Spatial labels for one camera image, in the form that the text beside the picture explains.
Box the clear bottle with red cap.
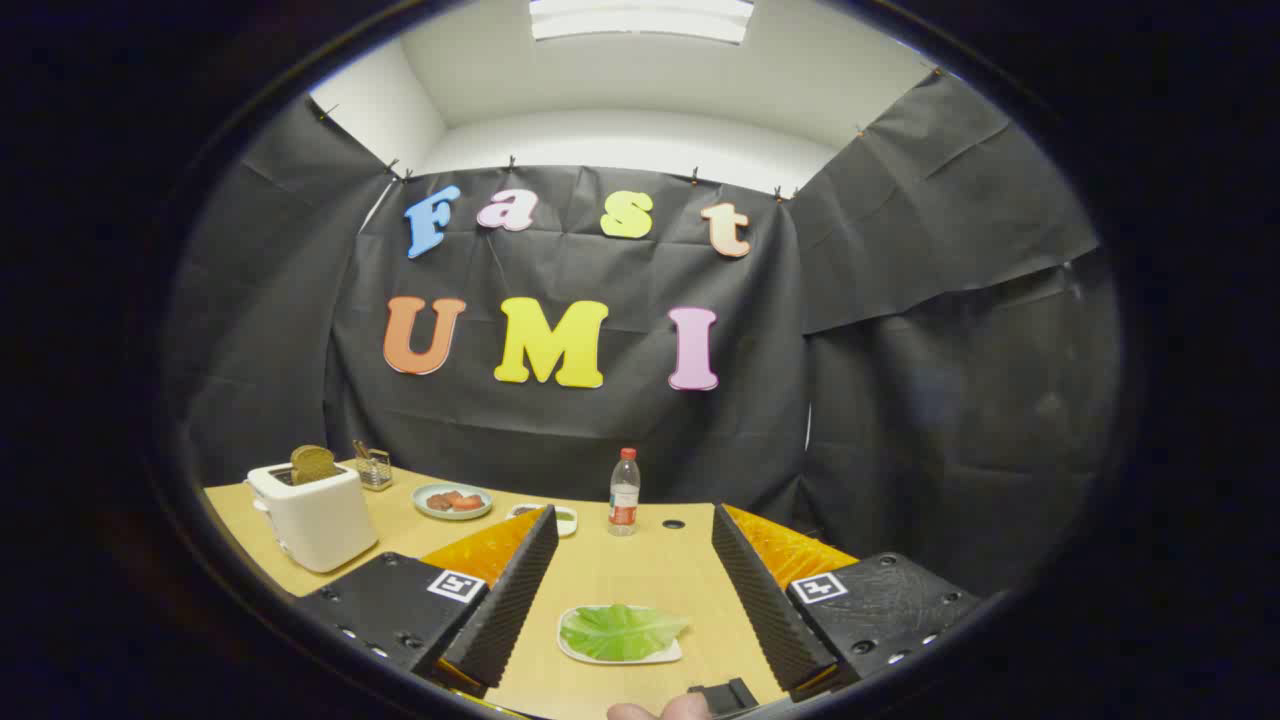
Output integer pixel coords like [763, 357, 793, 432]
[608, 448, 642, 537]

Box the green lettuce leaf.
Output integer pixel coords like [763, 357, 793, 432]
[561, 604, 691, 662]

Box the white square plate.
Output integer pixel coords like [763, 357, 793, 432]
[557, 604, 685, 666]

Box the brown bread slice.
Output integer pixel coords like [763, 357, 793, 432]
[290, 445, 338, 486]

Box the white divided condiment dish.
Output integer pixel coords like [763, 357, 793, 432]
[505, 503, 579, 538]

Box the pale green round plate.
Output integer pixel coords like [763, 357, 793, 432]
[412, 483, 494, 522]

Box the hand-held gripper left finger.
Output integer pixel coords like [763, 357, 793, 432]
[293, 505, 561, 703]

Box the small metal wire rack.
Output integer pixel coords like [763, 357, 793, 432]
[340, 440, 394, 492]

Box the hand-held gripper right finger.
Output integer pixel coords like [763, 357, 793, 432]
[710, 503, 986, 703]

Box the white toaster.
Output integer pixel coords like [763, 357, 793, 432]
[247, 462, 380, 574]

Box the ceiling light panel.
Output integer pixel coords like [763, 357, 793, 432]
[528, 0, 756, 46]

